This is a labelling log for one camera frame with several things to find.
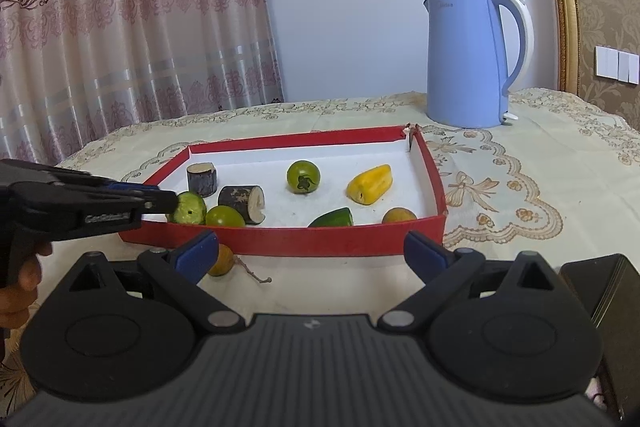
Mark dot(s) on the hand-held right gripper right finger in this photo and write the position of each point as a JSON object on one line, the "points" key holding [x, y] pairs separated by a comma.
{"points": [[425, 254]]}

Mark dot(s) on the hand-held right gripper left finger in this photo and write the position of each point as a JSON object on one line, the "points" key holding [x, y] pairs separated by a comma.
{"points": [[195, 257]]}

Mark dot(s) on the brown longan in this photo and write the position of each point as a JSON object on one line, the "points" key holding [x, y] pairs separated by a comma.
{"points": [[399, 216]]}

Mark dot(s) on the pink patterned curtain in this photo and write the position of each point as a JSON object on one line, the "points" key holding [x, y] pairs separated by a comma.
{"points": [[140, 32]]}

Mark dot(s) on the green tomato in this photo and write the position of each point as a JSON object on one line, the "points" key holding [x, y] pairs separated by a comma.
{"points": [[303, 177], [225, 217]]}

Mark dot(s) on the gold wall moulding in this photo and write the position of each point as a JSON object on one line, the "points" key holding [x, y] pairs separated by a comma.
{"points": [[565, 7]]}

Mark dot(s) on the person's left hand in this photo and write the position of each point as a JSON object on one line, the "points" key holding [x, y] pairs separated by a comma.
{"points": [[22, 292]]}

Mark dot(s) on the white wall light switch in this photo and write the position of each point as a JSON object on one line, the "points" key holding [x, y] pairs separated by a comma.
{"points": [[617, 64]]}

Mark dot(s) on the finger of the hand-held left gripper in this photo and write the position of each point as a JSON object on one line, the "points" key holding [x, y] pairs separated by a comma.
{"points": [[90, 212], [130, 189]]}

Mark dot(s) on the yellow pepper piece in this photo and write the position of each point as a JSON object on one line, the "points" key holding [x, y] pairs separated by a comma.
{"points": [[370, 185]]}

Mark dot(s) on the red cardboard box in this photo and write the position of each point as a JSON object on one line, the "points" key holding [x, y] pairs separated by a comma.
{"points": [[330, 242]]}

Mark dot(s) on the blue electric kettle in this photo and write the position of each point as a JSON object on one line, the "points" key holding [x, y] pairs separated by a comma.
{"points": [[460, 67]]}

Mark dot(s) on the small orange round fruit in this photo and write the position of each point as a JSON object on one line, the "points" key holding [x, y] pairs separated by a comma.
{"points": [[221, 259]]}

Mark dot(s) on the dark green cucumber piece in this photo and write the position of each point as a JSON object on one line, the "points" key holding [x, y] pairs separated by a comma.
{"points": [[332, 219]]}

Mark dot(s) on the black phone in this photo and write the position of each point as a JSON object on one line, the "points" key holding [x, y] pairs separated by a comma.
{"points": [[610, 307]]}

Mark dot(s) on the light green cucumber piece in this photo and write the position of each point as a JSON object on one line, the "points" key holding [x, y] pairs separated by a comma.
{"points": [[190, 209]]}

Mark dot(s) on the cream embroidered tablecloth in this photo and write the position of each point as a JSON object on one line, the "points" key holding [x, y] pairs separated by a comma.
{"points": [[510, 167]]}

